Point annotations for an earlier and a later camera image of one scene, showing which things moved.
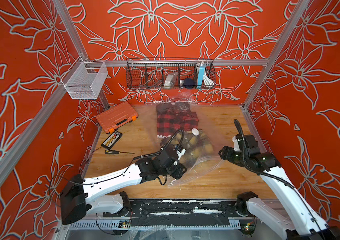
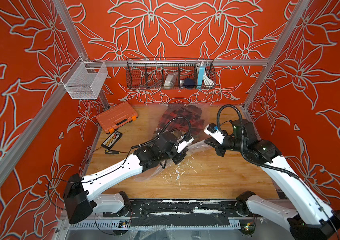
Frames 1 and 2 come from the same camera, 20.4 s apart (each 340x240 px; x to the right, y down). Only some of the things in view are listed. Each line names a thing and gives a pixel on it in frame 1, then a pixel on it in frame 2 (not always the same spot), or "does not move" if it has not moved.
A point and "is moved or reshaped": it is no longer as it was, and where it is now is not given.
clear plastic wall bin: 84,80 does not move
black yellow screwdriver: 115,152 does not move
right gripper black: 226,153 -> 217,146
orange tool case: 116,117 does not move
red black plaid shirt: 172,117 is moved or reshaped
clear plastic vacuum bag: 185,124 is moved or reshaped
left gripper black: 180,172 -> 180,157
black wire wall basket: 169,73 does not move
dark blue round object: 189,83 does not move
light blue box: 200,76 does not move
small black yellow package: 109,142 does not move
